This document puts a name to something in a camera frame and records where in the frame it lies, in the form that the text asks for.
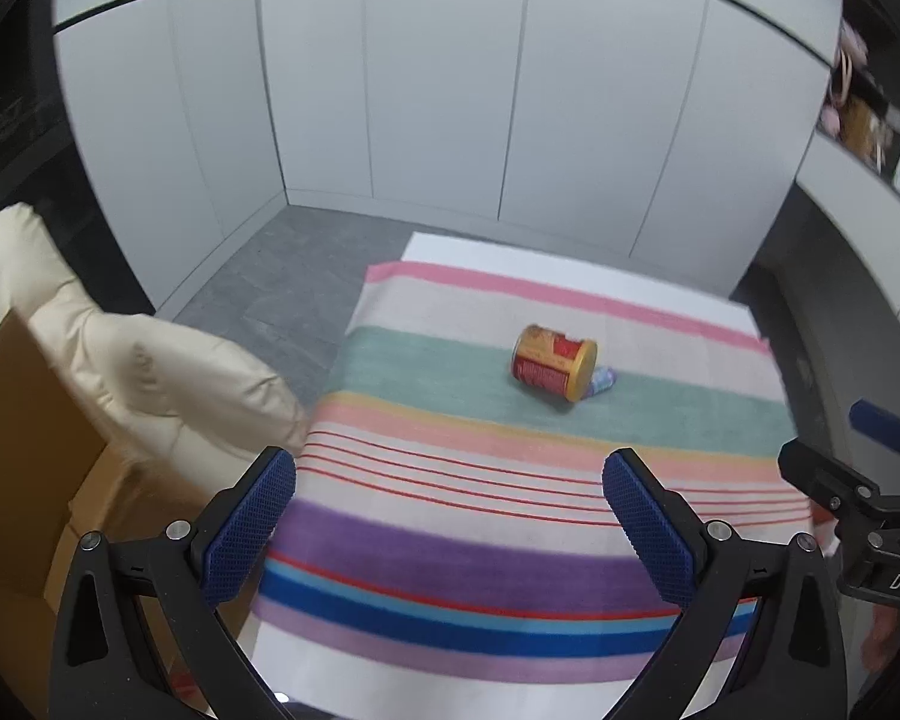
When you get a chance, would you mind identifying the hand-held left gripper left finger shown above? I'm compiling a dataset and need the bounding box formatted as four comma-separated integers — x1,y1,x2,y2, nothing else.
49,448,297,720

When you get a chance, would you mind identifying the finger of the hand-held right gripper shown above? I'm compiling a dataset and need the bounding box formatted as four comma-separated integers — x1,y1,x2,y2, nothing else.
778,439,882,522
849,400,900,455

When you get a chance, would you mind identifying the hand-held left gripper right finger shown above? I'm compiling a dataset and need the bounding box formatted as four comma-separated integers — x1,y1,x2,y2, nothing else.
602,448,848,720

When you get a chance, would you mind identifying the red and gold can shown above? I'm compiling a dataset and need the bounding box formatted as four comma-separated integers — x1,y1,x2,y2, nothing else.
510,324,598,400

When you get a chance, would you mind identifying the brown cardboard box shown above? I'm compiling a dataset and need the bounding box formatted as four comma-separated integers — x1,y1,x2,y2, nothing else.
0,310,260,691

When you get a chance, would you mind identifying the person's right hand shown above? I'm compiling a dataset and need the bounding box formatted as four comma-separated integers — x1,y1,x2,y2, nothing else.
861,604,900,672

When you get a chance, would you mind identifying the cream padded chair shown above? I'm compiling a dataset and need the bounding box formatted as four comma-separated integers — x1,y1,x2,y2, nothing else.
0,202,308,496

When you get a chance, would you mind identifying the striped table cloth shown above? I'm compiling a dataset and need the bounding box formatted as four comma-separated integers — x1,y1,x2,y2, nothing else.
251,261,811,683

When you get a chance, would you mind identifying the white curved shelf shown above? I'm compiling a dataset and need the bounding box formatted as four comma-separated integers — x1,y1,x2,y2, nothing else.
795,127,900,316

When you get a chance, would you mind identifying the white table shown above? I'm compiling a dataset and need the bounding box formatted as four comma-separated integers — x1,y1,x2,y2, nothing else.
251,231,811,717

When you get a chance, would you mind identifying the brown patterned bag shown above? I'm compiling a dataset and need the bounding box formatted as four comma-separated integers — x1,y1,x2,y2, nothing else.
840,94,893,166

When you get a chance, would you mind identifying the pink plush bag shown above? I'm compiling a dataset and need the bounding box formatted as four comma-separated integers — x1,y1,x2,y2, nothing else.
817,15,871,140

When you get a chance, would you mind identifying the black glass panel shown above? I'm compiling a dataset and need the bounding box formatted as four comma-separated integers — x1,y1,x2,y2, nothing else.
0,0,158,316

